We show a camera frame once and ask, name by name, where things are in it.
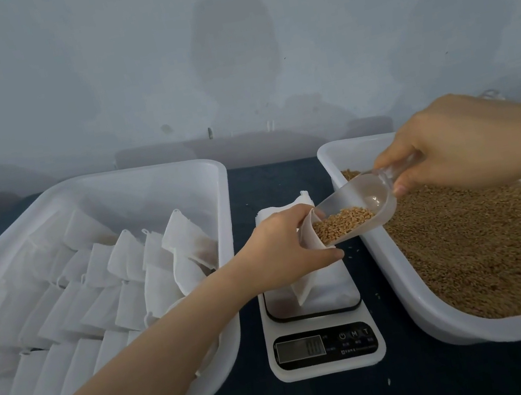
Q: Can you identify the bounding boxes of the white digital kitchen scale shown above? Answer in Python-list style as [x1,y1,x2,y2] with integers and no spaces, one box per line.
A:
[256,273,390,386]

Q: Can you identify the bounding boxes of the rows of filled white bags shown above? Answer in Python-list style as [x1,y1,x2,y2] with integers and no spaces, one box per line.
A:
[0,184,245,395]

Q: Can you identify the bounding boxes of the white plastic tray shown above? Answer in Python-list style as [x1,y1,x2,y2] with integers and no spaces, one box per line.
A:
[315,108,521,371]
[0,150,267,395]

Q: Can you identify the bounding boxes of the white filter bag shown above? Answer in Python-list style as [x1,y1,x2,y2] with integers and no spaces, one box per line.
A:
[278,207,340,308]

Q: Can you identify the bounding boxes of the heap of wheat grain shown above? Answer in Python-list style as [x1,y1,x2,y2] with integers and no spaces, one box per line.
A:
[340,139,521,342]

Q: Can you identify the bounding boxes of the stack of flat white bags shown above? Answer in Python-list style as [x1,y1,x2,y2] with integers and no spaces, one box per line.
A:
[247,184,364,324]

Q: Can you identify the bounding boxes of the clear plastic scoop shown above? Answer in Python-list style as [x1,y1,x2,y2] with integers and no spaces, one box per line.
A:
[304,151,436,249]

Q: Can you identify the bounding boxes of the wheat grains in scoop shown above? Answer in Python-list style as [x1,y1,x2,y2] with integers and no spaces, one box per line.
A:
[311,204,379,247]

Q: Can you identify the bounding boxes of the person's left forearm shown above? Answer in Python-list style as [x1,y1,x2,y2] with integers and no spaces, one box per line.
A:
[0,259,263,395]

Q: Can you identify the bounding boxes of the person's right hand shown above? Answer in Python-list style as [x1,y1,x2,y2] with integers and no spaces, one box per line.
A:
[363,81,521,209]

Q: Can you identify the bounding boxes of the person's left hand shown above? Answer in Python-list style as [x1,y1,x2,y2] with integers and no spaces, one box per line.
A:
[222,197,350,300]

